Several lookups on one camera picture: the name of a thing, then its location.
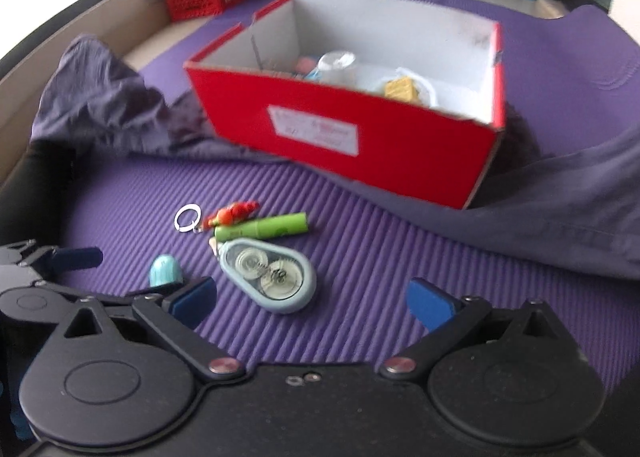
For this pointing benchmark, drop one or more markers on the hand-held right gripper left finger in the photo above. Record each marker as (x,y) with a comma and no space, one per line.
(192,302)

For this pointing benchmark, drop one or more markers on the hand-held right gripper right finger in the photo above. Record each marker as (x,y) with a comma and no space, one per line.
(430,304)

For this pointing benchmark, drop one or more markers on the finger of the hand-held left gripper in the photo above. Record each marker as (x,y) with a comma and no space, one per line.
(65,289)
(77,258)

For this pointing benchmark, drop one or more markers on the light blue correction tape dispenser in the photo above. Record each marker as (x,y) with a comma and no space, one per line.
(300,287)

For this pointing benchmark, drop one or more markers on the red cardboard box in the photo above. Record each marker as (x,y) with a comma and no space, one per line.
(400,157)

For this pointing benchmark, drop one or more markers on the yellow rectangular box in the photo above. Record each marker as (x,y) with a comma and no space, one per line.
(400,89)

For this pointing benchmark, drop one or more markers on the toothpick jar with green lid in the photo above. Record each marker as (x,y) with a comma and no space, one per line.
(337,67)

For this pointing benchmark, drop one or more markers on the pink and blue cartoon figure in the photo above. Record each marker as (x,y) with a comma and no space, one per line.
(305,64)

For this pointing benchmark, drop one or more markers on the purple ribbed mat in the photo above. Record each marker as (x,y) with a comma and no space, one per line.
(375,262)

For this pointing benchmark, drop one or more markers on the green highlighter pen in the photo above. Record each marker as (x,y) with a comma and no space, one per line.
(270,226)

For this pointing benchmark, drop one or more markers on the grey purple cloth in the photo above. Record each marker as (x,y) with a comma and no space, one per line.
(550,217)

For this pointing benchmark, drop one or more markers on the white plastic item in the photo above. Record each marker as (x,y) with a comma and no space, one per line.
(430,87)

